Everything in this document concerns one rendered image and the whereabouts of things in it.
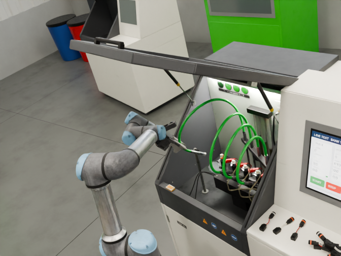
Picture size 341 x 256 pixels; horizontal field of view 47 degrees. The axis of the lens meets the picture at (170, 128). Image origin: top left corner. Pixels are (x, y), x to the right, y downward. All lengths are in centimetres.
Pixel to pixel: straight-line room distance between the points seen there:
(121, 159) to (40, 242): 236
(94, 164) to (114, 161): 9
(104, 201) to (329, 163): 97
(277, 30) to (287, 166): 287
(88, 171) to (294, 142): 91
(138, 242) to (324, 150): 89
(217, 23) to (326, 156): 353
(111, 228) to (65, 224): 212
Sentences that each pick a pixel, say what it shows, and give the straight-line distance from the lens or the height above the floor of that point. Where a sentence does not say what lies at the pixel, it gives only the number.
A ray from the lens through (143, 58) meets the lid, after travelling 136.
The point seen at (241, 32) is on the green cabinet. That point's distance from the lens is 492.
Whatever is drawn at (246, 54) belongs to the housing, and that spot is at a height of 150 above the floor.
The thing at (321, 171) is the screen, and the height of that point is 124.
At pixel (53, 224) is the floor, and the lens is 401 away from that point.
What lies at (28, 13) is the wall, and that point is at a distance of 880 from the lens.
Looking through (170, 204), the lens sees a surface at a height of 83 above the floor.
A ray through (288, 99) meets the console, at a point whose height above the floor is 152.
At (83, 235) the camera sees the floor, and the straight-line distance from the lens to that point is 373.
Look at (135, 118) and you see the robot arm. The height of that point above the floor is 144.
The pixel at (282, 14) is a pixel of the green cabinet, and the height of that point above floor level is 100.
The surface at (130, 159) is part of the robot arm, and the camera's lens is 166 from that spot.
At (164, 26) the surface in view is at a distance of 502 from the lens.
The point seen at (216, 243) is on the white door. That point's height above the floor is 73.
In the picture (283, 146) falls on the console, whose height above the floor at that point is 129.
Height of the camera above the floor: 240
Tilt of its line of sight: 30 degrees down
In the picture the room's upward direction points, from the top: 15 degrees counter-clockwise
